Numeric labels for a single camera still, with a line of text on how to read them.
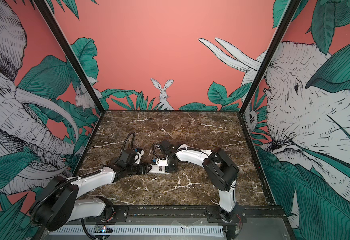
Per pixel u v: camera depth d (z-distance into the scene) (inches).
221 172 19.0
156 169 34.6
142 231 27.6
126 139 27.9
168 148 28.1
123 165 27.1
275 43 31.9
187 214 29.6
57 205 50.6
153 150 30.7
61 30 31.2
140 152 32.7
